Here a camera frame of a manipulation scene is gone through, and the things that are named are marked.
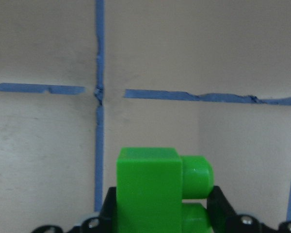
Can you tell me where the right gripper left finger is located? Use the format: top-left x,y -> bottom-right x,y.
97,186 -> 117,233

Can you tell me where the green toy block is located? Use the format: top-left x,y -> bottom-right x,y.
115,147 -> 214,233

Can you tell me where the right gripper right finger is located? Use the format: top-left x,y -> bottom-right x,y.
206,185 -> 237,233

